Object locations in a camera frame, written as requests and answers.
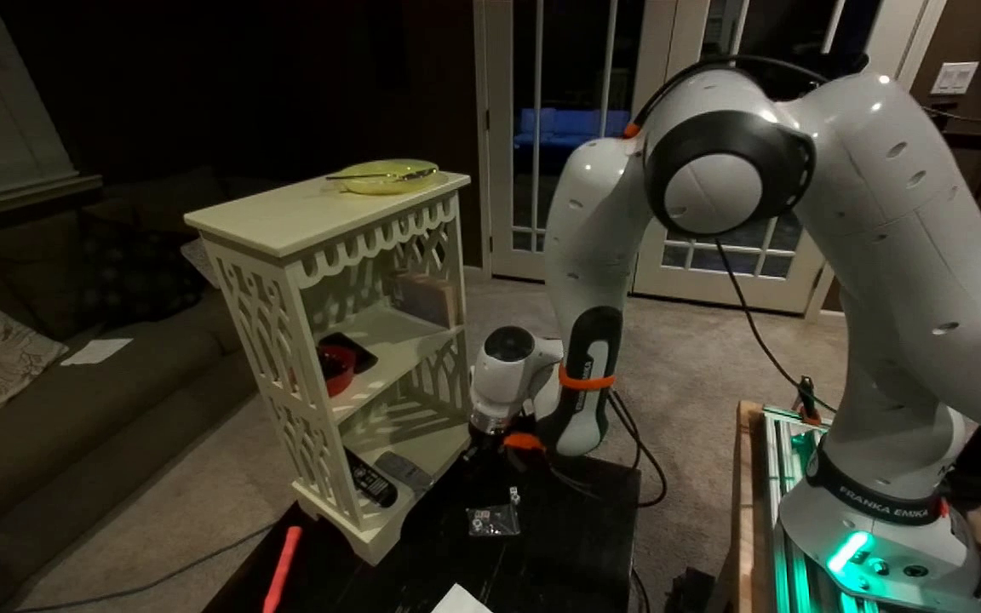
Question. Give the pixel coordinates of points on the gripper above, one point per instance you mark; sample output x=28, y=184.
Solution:
x=490, y=447

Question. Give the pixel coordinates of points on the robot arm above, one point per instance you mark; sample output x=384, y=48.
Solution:
x=882, y=221

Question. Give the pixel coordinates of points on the grey remote control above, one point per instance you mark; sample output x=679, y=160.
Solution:
x=405, y=471

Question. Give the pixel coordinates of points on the black remote control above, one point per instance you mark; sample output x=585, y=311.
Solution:
x=371, y=481

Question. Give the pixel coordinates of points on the white wooden shelf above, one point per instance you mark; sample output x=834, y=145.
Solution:
x=303, y=217

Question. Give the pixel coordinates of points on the clear bag of small parts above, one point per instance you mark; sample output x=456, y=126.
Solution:
x=492, y=519

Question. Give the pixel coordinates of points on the white paper sheet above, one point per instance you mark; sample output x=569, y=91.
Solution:
x=459, y=601

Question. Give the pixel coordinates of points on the brown box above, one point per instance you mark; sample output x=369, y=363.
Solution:
x=427, y=300

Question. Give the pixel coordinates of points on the black tray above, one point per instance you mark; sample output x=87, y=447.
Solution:
x=363, y=349

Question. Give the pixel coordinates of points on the red bowl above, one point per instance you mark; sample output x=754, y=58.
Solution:
x=337, y=370

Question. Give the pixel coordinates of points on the red marker pen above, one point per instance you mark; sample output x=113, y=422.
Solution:
x=283, y=566

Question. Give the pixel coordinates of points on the black power brick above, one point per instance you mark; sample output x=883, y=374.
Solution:
x=693, y=592

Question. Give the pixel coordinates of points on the white french doors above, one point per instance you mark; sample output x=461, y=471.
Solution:
x=507, y=170

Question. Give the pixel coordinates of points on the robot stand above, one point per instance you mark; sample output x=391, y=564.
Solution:
x=763, y=511

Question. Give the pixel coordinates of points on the green plate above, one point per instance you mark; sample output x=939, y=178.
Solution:
x=388, y=182

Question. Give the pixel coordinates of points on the dark spoon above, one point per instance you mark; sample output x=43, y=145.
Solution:
x=371, y=175

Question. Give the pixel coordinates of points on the orange clamp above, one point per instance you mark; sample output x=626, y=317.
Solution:
x=809, y=404

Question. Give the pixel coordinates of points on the dark cushion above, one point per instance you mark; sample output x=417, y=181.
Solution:
x=141, y=268

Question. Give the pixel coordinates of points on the brown sofa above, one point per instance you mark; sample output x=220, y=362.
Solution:
x=90, y=426

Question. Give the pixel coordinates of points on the white paper note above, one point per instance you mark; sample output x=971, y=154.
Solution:
x=96, y=351

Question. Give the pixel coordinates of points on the wall switch plate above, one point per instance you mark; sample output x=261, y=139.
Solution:
x=955, y=77

